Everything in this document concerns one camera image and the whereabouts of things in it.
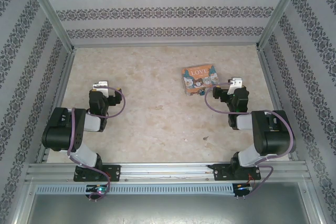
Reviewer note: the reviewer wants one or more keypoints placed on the small blue yellow object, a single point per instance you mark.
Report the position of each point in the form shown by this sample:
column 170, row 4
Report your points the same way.
column 202, row 92

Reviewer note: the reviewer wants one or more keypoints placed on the orange LOVE bear box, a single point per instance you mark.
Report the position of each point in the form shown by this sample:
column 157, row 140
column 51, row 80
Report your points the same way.
column 199, row 77

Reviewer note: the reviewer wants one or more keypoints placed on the small grey key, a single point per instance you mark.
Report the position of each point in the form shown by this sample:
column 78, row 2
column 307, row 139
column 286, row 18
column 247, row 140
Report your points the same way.
column 205, row 138

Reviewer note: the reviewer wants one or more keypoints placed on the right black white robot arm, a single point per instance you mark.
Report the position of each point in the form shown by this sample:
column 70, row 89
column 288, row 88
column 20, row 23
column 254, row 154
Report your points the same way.
column 275, row 140

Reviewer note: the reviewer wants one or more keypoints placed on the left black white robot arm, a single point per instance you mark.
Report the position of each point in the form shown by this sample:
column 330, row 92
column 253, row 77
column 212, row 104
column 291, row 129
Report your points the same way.
column 57, row 132

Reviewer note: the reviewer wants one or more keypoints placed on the left controller board green light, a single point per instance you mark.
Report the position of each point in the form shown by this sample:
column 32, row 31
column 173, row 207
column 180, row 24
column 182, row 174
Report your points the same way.
column 98, row 189

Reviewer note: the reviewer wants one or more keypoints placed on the right controller board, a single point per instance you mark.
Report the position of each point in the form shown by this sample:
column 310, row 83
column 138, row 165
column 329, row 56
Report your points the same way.
column 242, row 186

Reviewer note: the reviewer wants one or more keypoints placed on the grey metal shelf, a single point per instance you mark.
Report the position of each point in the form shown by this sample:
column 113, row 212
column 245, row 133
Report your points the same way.
column 168, row 211

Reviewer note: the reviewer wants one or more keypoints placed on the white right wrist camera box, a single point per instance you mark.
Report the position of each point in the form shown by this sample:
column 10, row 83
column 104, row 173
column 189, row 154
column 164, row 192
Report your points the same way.
column 236, row 82

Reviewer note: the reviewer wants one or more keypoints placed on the aluminium side rail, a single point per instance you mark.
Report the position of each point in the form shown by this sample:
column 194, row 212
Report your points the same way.
column 61, row 85
column 273, row 90

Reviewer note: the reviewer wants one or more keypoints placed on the aluminium wall-foot rail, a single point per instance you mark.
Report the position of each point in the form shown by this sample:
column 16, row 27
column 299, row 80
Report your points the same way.
column 165, row 45

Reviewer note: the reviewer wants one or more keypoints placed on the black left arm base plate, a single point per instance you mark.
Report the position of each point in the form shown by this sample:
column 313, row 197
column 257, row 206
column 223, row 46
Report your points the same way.
column 115, row 171

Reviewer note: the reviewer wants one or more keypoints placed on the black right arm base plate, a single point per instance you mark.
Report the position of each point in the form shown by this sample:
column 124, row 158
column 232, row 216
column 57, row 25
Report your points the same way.
column 220, row 172

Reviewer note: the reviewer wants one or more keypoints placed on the aluminium mounting rail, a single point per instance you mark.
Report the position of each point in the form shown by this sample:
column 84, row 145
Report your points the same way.
column 162, row 171

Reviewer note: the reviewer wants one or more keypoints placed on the aluminium frame post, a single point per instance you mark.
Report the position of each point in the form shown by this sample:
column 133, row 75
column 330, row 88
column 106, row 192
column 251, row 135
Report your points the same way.
column 50, row 9
column 281, row 11

